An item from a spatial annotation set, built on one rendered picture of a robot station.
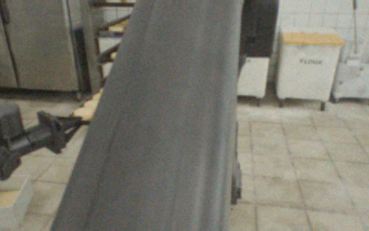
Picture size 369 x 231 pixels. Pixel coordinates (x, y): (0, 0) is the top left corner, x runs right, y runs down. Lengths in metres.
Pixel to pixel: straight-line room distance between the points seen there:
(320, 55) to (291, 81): 0.36
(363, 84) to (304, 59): 0.78
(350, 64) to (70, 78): 2.88
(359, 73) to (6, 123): 3.39
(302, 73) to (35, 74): 2.77
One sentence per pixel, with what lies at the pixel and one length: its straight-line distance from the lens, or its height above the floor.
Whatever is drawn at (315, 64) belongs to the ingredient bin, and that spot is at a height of 0.50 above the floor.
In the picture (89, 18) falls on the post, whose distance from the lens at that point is 1.07.
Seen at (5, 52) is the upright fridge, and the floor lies 0.55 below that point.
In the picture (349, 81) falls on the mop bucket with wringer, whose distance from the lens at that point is 3.71.
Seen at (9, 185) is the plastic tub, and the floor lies 0.09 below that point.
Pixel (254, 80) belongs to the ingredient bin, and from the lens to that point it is 3.29.
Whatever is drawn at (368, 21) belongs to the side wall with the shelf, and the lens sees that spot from 4.06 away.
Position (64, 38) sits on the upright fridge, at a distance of 3.37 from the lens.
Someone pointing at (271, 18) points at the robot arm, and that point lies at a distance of 0.28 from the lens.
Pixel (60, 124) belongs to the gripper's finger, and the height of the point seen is 0.98.
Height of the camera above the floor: 1.32
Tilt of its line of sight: 25 degrees down
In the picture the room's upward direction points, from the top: straight up
